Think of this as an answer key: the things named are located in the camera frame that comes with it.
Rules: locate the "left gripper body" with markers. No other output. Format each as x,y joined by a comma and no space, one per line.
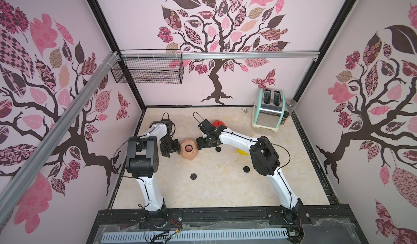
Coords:
169,145

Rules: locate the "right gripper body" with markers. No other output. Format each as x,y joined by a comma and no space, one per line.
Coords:
203,139

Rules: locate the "red piggy bank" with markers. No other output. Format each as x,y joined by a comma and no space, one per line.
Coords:
218,123

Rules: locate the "peach piggy bank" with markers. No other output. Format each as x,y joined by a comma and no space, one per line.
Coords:
188,149

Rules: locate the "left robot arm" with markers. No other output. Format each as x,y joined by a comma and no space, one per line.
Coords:
143,160

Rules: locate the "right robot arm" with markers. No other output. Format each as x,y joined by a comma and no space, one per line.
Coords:
265,161

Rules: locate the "yellow piggy bank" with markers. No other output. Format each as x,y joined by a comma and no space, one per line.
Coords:
242,152

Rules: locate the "mint chrome toaster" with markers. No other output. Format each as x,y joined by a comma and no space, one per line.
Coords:
269,109

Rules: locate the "glass jar behind toaster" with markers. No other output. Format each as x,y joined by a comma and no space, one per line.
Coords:
290,107

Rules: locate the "black wire basket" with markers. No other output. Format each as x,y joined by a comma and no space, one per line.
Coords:
149,66

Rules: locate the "back aluminium rail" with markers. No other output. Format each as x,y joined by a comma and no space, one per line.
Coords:
224,55

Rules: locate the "aluminium rail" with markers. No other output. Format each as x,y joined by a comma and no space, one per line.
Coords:
28,172
224,55

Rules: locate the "left aluminium rail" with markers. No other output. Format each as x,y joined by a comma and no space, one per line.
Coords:
28,172

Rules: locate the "white slotted cable duct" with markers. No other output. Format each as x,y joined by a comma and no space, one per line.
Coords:
194,236

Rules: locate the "black base frame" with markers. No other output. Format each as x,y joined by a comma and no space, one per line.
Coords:
328,224

